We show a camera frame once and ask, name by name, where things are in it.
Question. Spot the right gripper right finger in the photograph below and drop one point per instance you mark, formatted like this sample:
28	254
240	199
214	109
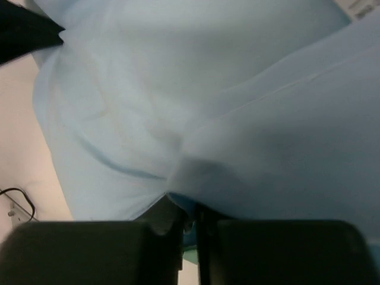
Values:
240	251

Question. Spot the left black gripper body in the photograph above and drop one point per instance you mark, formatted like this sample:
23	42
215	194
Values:
24	31

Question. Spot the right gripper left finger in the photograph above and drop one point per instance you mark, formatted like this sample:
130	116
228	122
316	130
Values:
147	250

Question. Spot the green and blue pillowcase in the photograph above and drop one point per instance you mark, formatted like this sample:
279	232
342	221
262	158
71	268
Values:
256	109

